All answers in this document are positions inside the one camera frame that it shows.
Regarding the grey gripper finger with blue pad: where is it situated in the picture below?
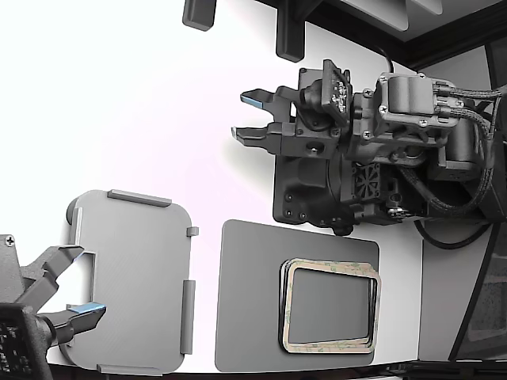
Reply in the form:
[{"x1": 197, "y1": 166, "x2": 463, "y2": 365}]
[
  {"x1": 37, "y1": 302, "x2": 108, "y2": 345},
  {"x1": 18, "y1": 245, "x2": 86, "y2": 315}
]

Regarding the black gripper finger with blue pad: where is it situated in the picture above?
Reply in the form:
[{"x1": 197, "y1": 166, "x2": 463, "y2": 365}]
[
  {"x1": 231, "y1": 121, "x2": 296, "y2": 156},
  {"x1": 240, "y1": 85, "x2": 299, "y2": 120}
]

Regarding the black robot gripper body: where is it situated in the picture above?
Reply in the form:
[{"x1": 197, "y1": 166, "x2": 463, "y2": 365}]
[{"x1": 283, "y1": 73, "x2": 461, "y2": 163}]

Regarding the black six-joint robot arm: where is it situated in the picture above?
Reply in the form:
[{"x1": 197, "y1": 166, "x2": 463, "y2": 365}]
[{"x1": 272, "y1": 94, "x2": 507, "y2": 238}]

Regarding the dark grey flat mat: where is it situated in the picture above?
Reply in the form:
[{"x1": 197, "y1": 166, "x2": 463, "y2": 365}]
[{"x1": 214, "y1": 219, "x2": 381, "y2": 373}]

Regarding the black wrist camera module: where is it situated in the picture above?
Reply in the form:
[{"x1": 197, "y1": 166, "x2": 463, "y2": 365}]
[{"x1": 297, "y1": 59, "x2": 354, "y2": 130}]

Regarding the large black wall bracket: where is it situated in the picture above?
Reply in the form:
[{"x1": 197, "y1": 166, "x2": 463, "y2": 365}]
[{"x1": 276, "y1": 0, "x2": 307, "y2": 63}]

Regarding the grey plastic frame holder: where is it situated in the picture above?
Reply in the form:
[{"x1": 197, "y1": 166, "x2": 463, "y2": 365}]
[{"x1": 58, "y1": 188, "x2": 200, "y2": 376}]

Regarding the black enclosure frame beam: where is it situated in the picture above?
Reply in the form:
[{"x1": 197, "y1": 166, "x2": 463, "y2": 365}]
[{"x1": 253, "y1": 0, "x2": 507, "y2": 71}]

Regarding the small black wall bracket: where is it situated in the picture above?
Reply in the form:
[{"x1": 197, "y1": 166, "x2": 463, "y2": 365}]
[{"x1": 181, "y1": 0, "x2": 218, "y2": 32}]

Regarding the long black braided cable bundle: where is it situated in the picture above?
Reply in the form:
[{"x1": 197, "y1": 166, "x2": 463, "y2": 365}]
[{"x1": 398, "y1": 118, "x2": 498, "y2": 218}]

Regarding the thin black looped cable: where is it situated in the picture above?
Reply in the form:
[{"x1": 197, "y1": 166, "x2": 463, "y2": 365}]
[{"x1": 413, "y1": 219, "x2": 494, "y2": 250}]

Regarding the black diagonal enclosure strut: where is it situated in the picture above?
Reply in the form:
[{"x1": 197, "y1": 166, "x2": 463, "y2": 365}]
[{"x1": 448, "y1": 221, "x2": 501, "y2": 362}]

